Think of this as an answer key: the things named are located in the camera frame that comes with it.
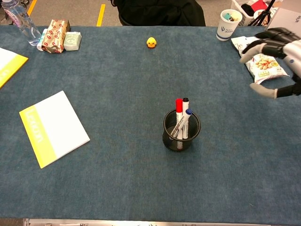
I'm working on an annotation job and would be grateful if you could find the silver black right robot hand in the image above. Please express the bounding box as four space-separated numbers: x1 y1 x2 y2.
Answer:
239 27 301 99

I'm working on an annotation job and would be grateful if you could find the blue cap marker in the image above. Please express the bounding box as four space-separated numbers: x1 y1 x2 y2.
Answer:
169 108 193 138

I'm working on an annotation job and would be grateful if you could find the black cap marker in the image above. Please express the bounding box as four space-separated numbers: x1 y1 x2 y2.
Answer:
182 97 190 139

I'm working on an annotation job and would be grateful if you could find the red cap marker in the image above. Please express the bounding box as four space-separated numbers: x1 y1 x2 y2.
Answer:
175 98 184 140

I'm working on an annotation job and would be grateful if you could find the black mesh pen holder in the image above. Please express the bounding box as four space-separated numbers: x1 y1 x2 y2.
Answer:
162 108 202 153

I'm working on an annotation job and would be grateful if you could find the white peanut snack bag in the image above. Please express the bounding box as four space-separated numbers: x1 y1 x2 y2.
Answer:
230 36 290 85

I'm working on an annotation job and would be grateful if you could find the grey laptop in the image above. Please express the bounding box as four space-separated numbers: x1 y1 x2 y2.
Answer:
267 7 301 38

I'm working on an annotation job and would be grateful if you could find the black tripod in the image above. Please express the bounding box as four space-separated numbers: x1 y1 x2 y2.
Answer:
249 0 278 26

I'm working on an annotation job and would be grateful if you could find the white plastic basket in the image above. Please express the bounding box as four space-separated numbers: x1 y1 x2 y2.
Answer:
230 0 278 26

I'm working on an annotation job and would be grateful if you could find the white paper cup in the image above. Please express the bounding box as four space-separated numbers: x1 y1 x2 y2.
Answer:
216 8 243 42

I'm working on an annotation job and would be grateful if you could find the black office chair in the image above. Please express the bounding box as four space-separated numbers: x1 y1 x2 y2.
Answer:
112 0 206 27

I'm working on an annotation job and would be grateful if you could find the yellow duck toy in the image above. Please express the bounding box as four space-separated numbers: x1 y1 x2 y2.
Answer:
146 37 158 49

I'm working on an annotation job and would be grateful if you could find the blue felt table cloth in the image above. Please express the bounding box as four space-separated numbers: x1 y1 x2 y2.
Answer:
0 25 301 222

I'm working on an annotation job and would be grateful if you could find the pale green tissue pack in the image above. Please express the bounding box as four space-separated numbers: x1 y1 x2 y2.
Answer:
63 31 82 51

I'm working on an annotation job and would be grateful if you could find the red patterned wrapped package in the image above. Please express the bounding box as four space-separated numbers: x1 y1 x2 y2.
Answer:
41 19 71 54

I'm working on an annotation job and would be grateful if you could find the white yellow Lexicon notebook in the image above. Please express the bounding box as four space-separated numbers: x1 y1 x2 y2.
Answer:
19 90 91 169
0 47 29 89

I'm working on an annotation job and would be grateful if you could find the clear plastic water bottle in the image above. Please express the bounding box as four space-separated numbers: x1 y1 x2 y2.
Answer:
1 0 42 46

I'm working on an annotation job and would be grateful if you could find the metal table edge rail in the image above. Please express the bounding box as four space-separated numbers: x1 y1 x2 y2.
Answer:
23 218 271 226

